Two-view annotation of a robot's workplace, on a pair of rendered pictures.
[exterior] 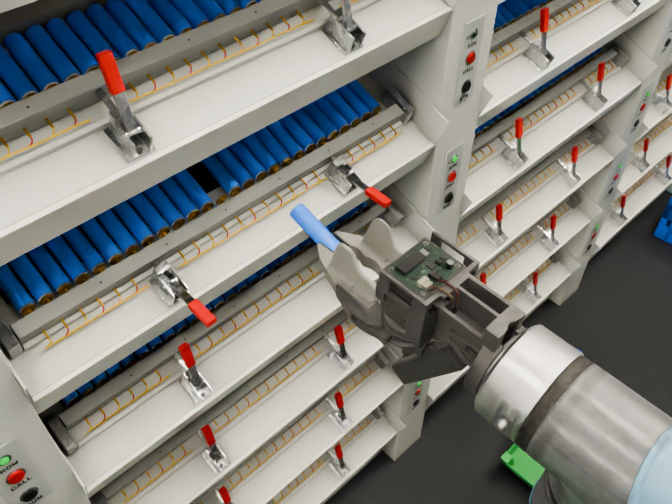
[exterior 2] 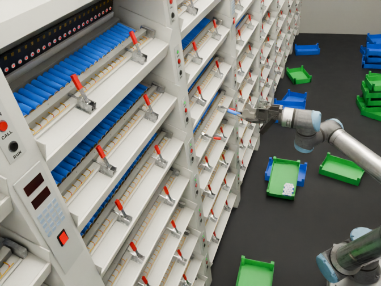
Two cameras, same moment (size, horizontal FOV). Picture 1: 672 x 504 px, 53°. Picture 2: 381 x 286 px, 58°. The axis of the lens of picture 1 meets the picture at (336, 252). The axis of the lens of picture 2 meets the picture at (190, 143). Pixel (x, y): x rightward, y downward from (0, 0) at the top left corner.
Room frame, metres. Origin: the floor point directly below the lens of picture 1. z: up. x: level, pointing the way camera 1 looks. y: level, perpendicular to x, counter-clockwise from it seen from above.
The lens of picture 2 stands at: (-0.73, 0.73, 1.95)
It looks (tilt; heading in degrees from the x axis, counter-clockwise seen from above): 37 degrees down; 339
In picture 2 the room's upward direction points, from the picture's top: 8 degrees counter-clockwise
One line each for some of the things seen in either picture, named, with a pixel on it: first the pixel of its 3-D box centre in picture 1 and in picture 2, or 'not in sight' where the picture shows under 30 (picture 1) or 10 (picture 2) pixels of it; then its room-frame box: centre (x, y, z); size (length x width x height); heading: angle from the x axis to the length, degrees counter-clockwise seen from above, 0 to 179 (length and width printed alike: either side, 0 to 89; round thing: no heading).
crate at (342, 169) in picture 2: not in sight; (342, 168); (0.67, -1.04, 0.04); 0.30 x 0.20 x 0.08; 29
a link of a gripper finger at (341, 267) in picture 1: (345, 264); (245, 113); (0.43, -0.01, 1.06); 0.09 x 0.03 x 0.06; 48
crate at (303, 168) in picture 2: not in sight; (286, 171); (0.87, -0.66, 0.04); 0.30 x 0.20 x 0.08; 44
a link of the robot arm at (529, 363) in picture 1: (522, 382); (287, 117); (0.31, -0.15, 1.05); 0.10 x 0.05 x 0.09; 134
